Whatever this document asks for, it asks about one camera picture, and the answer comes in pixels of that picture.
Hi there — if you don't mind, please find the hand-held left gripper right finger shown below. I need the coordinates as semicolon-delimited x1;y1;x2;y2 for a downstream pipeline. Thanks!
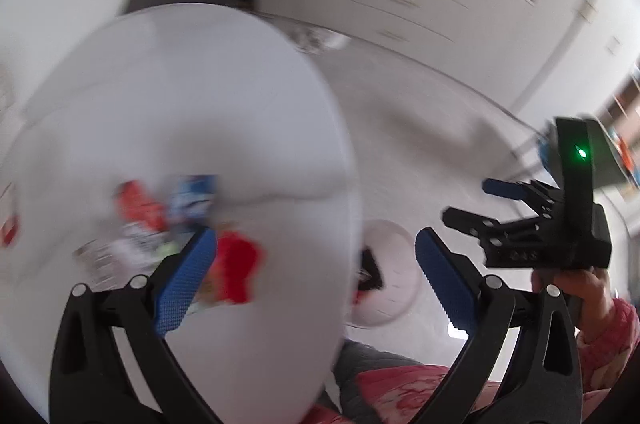
414;226;583;424

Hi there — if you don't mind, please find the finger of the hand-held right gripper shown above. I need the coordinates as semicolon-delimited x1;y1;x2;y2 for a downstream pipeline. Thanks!
441;206;543;250
482;178;563;215

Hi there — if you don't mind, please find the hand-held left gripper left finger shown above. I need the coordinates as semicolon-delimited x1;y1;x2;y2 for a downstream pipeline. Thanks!
49;226;223;424

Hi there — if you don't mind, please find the white slotted bin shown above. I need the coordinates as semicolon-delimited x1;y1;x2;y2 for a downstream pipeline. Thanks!
350;219;421;330

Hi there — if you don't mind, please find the blue snack wrapper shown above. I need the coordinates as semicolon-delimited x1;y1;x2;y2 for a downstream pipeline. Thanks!
167;174;218;235

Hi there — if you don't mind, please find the person's right forearm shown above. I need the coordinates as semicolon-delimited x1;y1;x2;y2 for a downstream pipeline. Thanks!
575;296;640;400

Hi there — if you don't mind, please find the person's right hand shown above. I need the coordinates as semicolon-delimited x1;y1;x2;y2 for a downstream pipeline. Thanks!
531;268;614;345

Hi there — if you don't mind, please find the red snack wrapper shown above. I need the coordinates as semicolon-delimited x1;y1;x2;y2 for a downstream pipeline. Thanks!
212;231;263;305

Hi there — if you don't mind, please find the black wrapper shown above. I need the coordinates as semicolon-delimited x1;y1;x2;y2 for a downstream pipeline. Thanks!
355;246;383;292

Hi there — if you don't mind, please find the orange red snack packet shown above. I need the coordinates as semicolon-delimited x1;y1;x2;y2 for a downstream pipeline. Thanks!
112;181;168;230

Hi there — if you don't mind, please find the pink floral garment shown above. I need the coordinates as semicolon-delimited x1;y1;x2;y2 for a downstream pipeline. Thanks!
310;364;501;424

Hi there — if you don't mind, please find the wooden shelf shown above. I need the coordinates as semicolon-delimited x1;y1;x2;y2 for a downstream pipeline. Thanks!
595;59;640;195

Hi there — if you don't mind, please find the red white object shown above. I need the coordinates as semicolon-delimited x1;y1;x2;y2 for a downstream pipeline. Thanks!
0;184;22;250

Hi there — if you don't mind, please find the crumpled plastic bag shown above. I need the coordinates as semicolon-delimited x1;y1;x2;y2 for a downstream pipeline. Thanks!
292;26;351;55

